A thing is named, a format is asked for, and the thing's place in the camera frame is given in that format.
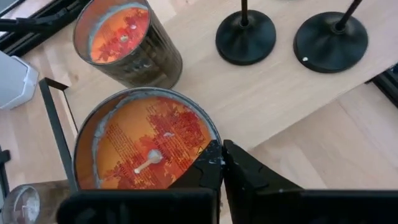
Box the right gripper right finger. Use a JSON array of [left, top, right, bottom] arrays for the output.
[[223, 139, 398, 224]]

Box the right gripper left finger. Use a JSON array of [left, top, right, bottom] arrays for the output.
[[57, 139, 224, 224]]

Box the orange candle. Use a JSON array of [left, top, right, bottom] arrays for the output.
[[72, 0, 183, 90], [73, 86, 222, 191]]

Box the black candlestick holder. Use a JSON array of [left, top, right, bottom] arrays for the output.
[[215, 0, 277, 66], [293, 0, 369, 74]]

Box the clear glass white candle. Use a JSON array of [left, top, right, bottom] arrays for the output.
[[1, 179, 71, 224]]

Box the white hexagonal plant pot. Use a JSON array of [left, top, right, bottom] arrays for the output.
[[0, 49, 40, 110]]

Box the wooden shelf riser black frame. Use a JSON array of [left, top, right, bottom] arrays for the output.
[[39, 0, 398, 194]]

